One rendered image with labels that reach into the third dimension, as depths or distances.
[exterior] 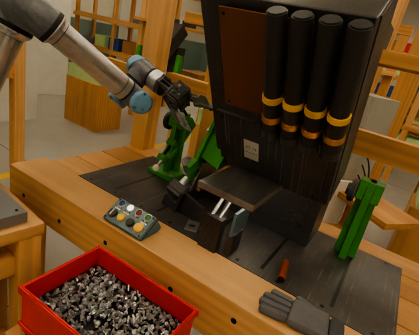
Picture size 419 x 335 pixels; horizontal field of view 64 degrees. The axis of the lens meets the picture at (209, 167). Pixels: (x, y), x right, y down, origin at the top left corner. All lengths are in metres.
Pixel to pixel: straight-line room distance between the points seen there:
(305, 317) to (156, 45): 1.25
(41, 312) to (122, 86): 0.65
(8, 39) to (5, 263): 0.65
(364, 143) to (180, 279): 0.82
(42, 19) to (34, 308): 0.68
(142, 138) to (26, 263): 0.81
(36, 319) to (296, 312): 0.56
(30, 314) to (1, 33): 0.74
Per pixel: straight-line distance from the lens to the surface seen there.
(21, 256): 1.18
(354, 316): 0.99
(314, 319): 0.88
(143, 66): 1.24
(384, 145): 1.34
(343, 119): 0.70
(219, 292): 0.88
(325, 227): 1.41
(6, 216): 1.11
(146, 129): 1.68
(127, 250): 1.02
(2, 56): 1.16
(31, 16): 1.02
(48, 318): 0.78
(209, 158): 1.04
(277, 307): 0.87
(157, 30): 1.62
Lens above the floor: 1.46
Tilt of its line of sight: 21 degrees down
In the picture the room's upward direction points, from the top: 13 degrees clockwise
